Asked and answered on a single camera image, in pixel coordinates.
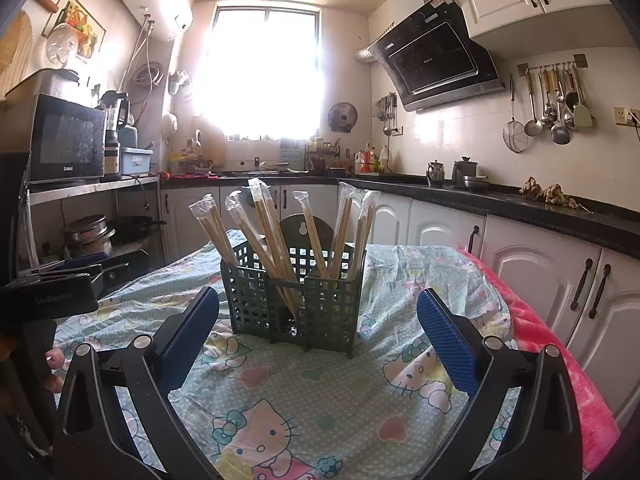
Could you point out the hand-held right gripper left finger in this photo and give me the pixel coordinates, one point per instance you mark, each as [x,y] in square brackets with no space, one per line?
[190,340]

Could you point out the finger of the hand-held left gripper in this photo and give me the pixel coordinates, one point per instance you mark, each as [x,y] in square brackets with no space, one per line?
[85,257]
[75,269]

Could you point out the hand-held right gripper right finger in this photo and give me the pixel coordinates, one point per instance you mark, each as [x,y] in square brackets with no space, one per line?
[445,342]

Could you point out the dark green plastic utensil basket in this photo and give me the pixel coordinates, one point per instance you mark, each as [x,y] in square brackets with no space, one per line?
[320,310]

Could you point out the bunch of bamboo chopsticks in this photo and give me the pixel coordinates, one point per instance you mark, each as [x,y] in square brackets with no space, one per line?
[270,225]

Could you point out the person's left hand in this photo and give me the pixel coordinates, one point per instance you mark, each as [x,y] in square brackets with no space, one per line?
[54,359]

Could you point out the stack of steel pots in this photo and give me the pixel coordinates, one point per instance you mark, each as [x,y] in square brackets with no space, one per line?
[86,237]

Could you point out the pink fleece blanket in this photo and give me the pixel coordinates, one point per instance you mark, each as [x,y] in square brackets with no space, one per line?
[550,340]

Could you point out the dark labelled bottle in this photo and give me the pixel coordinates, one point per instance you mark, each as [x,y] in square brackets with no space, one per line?
[111,155]

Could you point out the blue-grey plastic box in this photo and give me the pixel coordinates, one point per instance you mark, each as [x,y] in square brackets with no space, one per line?
[136,161]

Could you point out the white lower cabinets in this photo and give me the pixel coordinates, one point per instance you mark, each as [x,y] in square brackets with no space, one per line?
[540,270]

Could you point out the black microwave oven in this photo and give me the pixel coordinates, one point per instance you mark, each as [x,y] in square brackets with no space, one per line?
[67,137]

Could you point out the cartoon print bedsheet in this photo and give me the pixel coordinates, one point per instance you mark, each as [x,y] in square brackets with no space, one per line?
[300,400]

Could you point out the red cloth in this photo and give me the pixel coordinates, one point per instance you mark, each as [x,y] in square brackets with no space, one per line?
[190,175]

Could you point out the countertop blender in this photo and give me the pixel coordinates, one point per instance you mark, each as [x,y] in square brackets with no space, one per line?
[117,110]

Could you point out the black kitchen countertop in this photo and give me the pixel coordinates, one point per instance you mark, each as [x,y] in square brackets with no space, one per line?
[500,200]

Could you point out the white round hanging object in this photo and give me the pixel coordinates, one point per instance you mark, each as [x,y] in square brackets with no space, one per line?
[170,124]

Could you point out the steel bowl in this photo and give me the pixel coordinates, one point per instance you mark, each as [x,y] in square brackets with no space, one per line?
[477,183]

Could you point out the small steel teapot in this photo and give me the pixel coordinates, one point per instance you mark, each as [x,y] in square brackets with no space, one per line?
[435,174]

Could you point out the wooden cutting board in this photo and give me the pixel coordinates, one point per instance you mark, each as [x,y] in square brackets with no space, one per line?
[210,142]

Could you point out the large steel kettle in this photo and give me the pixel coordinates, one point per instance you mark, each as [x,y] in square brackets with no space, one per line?
[462,172]

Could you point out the brown ginger roots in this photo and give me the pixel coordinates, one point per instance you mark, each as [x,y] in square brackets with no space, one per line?
[547,194]

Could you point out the yellow oil bottle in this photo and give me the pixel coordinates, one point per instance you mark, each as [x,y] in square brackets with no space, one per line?
[384,161]

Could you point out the red label oil bottle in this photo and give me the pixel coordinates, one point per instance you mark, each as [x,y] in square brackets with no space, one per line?
[369,160]

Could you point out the pale blue storage rack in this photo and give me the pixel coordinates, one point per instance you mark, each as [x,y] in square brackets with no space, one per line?
[292,155]

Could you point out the round woven mat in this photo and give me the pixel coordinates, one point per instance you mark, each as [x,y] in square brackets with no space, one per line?
[15,55]

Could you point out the dark spice rack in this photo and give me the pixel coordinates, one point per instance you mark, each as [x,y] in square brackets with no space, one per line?
[324,156]

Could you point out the large steel slotted ladle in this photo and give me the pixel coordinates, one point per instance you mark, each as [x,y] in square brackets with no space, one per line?
[560,132]

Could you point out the small hanging kitchen tools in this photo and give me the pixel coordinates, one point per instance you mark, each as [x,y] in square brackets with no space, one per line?
[386,110]

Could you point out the kitchen window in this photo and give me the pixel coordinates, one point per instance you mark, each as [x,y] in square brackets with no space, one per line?
[262,70]

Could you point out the wooden rolling pin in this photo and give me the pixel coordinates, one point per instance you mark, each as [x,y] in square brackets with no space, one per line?
[46,0]

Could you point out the pale green spatula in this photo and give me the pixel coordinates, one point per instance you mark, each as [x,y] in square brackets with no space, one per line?
[583,115]

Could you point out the white water heater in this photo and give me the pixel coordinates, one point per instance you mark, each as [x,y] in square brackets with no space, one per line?
[155,0]

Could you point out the black range hood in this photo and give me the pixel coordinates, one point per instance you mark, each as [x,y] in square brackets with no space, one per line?
[435,60]

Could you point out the fruit wall poster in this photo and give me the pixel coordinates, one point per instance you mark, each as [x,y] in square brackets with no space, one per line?
[85,20]

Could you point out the round wall fan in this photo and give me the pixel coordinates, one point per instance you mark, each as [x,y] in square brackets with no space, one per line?
[342,117]

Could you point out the wall power outlet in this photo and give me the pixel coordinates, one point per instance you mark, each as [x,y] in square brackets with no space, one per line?
[625,116]

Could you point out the utensil hanging rail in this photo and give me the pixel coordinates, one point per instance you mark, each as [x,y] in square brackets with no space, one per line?
[550,65]

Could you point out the silver vent duct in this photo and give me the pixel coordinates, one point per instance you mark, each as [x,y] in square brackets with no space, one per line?
[372,47]

